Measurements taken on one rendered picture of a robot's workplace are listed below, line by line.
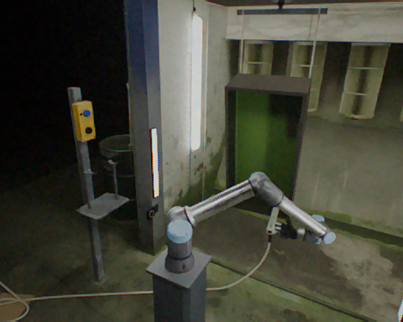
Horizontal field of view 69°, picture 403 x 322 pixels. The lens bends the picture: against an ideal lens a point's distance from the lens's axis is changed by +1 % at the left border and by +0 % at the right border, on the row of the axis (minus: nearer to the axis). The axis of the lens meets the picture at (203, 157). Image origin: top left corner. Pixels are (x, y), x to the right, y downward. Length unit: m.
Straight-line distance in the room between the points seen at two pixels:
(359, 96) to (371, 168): 0.83
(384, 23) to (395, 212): 1.84
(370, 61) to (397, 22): 0.36
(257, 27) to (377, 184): 2.11
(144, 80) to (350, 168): 2.44
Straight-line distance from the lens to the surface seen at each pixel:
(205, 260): 2.01
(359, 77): 3.33
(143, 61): 2.35
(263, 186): 1.87
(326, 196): 3.62
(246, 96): 2.66
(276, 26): 3.40
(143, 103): 2.41
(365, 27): 3.28
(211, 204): 1.93
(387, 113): 3.79
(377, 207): 3.64
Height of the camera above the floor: 1.95
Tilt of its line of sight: 22 degrees down
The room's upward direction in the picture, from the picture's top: 1 degrees clockwise
